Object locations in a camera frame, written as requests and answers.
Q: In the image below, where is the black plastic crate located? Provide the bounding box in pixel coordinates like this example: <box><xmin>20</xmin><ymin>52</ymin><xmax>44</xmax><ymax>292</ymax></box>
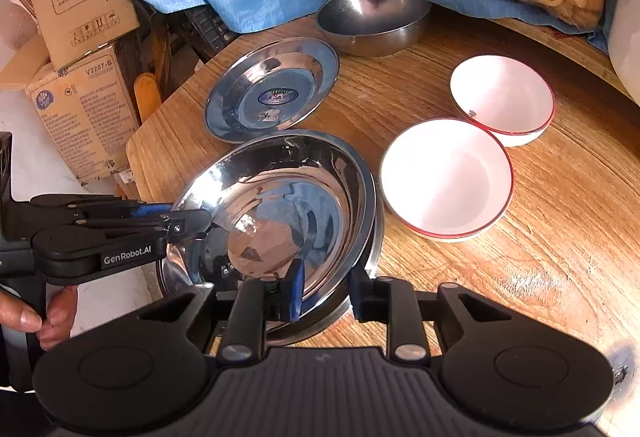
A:
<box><xmin>186</xmin><ymin>4</ymin><xmax>239</xmax><ymax>58</ymax></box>

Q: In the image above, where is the deep steel bowl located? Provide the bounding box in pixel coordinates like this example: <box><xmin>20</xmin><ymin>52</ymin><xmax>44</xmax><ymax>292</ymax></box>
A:
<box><xmin>316</xmin><ymin>0</ymin><xmax>432</xmax><ymax>58</ymax></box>

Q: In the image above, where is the white plastic jar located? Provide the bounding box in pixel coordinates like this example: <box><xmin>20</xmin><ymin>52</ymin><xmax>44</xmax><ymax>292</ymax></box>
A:
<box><xmin>608</xmin><ymin>0</ymin><xmax>640</xmax><ymax>103</ymax></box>

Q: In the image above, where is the steel plate with sticker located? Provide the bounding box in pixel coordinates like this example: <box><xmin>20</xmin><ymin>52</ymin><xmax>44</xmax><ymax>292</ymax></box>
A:
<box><xmin>204</xmin><ymin>37</ymin><xmax>340</xmax><ymax>144</ymax></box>

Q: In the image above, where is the large steel plate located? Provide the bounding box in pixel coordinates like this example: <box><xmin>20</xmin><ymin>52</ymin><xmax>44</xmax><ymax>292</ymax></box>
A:
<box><xmin>156</xmin><ymin>130</ymin><xmax>384</xmax><ymax>346</ymax></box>

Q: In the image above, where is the large white red-rimmed bowl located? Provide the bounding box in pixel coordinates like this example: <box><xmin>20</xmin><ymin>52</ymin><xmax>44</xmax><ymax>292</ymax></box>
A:
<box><xmin>378</xmin><ymin>118</ymin><xmax>514</xmax><ymax>242</ymax></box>

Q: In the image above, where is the small white red-rimmed bowl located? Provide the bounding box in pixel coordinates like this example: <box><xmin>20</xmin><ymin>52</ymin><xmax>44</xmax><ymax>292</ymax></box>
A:
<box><xmin>449</xmin><ymin>54</ymin><xmax>555</xmax><ymax>148</ymax></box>

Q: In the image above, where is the person's left hand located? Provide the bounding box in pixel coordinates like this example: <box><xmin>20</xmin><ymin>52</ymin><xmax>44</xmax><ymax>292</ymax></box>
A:
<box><xmin>0</xmin><ymin>284</ymin><xmax>79</xmax><ymax>352</ymax></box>

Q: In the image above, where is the lower printed cardboard box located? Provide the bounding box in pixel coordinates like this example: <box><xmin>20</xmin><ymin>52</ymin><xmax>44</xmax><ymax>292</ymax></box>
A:
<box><xmin>25</xmin><ymin>46</ymin><xmax>139</xmax><ymax>184</ymax></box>

